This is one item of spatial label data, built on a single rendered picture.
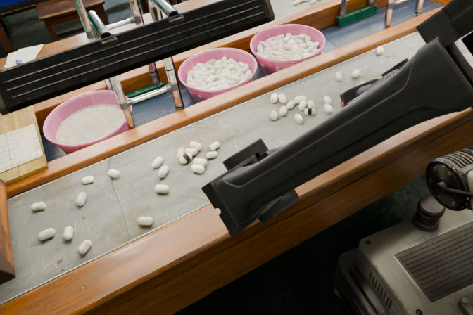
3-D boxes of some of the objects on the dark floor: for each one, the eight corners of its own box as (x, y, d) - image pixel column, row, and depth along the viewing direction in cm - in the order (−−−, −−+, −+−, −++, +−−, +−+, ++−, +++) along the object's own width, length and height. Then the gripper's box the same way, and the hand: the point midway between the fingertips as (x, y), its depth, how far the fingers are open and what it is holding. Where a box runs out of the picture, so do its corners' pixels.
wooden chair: (66, 78, 291) (5, -54, 232) (59, 54, 322) (4, -68, 262) (124, 60, 303) (81, -70, 243) (112, 38, 333) (71, -82, 273)
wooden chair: (179, 39, 318) (151, -87, 259) (144, 28, 341) (112, -92, 281) (215, 17, 342) (198, -104, 282) (181, 8, 365) (158, -106, 305)
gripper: (367, 118, 83) (330, 125, 98) (405, 101, 86) (362, 110, 101) (355, 88, 83) (319, 99, 98) (393, 72, 86) (353, 85, 100)
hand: (343, 104), depth 98 cm, fingers closed
